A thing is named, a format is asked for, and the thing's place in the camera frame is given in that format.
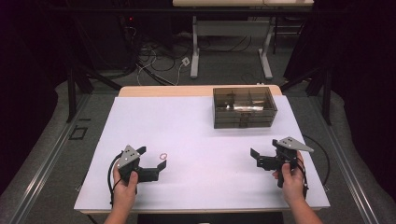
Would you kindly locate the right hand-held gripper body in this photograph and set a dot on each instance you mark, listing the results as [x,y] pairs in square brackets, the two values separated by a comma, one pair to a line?
[285,155]

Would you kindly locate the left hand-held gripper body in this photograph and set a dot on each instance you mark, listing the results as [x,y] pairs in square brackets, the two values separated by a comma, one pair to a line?
[127,158]

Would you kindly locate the smoky clear pull-out drawer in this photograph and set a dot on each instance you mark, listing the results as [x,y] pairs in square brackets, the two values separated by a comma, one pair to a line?
[230,125]

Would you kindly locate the smoky clear drawer box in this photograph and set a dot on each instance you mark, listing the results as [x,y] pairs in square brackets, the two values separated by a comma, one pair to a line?
[244,102]

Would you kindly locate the person's right hand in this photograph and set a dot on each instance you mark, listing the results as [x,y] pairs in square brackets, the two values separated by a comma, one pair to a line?
[294,185]

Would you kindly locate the person's left hand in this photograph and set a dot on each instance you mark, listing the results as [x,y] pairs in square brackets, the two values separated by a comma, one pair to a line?
[124,193]

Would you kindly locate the white table cover sheet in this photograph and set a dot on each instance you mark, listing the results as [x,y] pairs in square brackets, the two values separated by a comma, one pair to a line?
[193,130]

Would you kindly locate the black metal stand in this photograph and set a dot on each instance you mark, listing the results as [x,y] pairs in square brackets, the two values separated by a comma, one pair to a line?
[326,96]
[71,93]

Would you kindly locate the white power adapter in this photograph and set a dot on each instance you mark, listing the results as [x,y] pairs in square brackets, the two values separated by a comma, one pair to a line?
[186,61]

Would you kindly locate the black curtain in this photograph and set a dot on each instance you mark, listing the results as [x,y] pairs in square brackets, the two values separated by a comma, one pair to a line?
[367,93]
[25,93]

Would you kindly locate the black equipment cabinet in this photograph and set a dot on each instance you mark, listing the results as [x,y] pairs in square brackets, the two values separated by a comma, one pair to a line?
[106,40]

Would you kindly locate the white-legged desk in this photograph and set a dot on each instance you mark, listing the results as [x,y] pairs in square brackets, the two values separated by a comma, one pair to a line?
[230,28]

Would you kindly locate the black crossbar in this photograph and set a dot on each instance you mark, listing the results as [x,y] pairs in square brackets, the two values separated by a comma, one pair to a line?
[93,10]

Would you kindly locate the aluminium floor rail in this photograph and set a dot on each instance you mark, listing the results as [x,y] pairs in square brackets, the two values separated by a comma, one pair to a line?
[346,165]
[49,160]

